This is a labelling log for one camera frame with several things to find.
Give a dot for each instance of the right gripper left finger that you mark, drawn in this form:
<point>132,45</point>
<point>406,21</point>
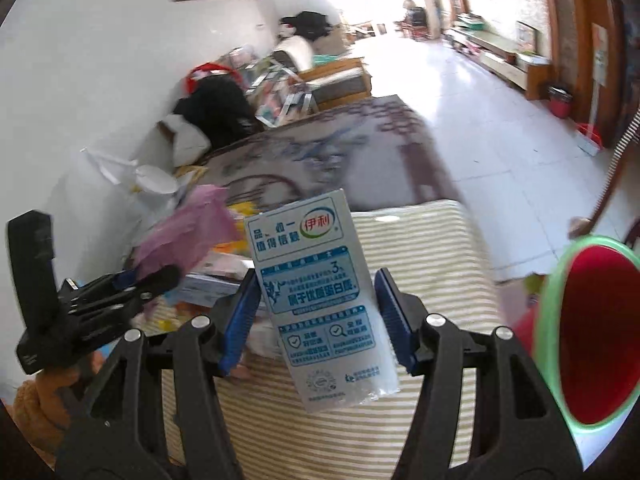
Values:
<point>119,431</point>

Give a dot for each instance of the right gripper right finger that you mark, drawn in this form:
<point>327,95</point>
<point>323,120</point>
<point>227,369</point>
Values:
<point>519,431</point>

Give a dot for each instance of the white blue milk carton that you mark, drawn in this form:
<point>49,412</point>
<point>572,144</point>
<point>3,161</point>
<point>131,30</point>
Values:
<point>320,297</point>

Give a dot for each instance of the left hand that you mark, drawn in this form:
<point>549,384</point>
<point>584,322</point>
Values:
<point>39,412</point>

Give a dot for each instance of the red bin green rim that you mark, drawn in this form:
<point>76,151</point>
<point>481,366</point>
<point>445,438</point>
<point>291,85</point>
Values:
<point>583,331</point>

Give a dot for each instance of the white desk fan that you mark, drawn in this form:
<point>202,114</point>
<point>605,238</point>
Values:
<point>135,178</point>

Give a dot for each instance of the black bag on sofa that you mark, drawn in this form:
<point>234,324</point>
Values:
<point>219,108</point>

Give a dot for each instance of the small red waste bin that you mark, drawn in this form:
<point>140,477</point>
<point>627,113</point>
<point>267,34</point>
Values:
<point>560,101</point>

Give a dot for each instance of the wooden tv cabinet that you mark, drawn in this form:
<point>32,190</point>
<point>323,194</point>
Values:
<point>529,72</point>

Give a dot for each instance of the wooden armchair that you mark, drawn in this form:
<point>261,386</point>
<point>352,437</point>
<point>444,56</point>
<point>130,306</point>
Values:
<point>332,84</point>

